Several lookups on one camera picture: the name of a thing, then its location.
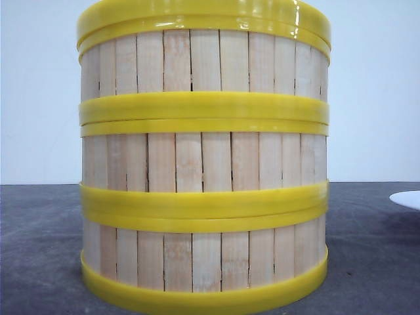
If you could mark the bamboo steamer basket with bun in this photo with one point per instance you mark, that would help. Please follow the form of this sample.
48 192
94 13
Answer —
181 81

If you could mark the woven bamboo steamer lid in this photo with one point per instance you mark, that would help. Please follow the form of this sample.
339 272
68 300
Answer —
295 20

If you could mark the white plate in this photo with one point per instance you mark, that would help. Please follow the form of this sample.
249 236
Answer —
409 199

